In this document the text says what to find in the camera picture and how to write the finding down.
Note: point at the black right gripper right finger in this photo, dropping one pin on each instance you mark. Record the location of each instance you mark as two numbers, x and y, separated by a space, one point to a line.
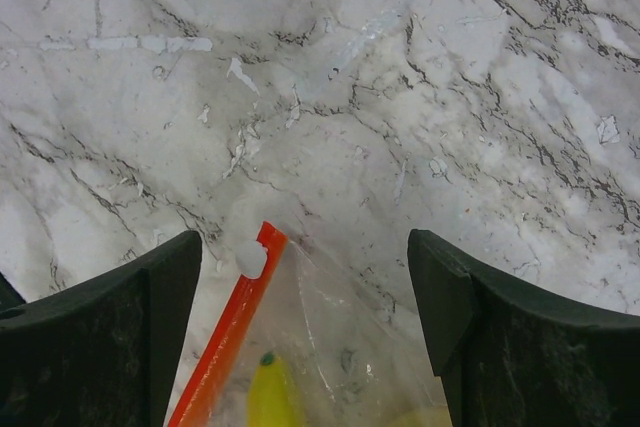
510 353

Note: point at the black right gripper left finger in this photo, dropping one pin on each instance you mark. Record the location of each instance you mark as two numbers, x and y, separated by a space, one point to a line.
104 352

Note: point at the orange zip clear bag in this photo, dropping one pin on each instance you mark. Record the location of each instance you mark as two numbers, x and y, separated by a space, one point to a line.
350 367

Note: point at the fake yellow banana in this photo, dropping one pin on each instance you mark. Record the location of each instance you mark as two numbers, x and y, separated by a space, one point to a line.
273 398

